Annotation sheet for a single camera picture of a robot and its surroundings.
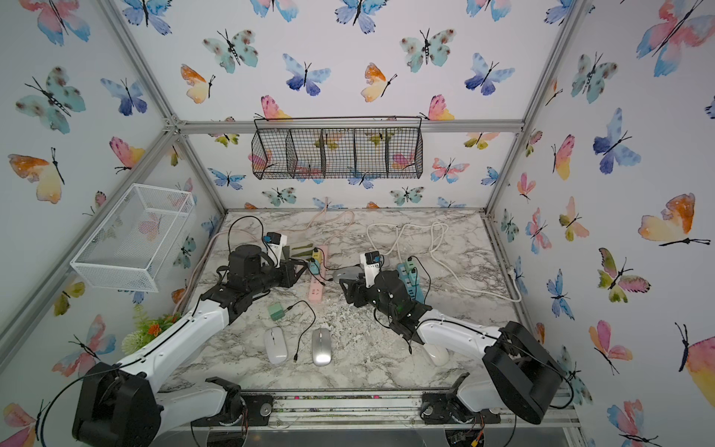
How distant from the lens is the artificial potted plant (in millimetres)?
703

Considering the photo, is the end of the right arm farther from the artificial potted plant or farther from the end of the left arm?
the artificial potted plant

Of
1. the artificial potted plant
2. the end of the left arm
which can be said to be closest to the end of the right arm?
the end of the left arm
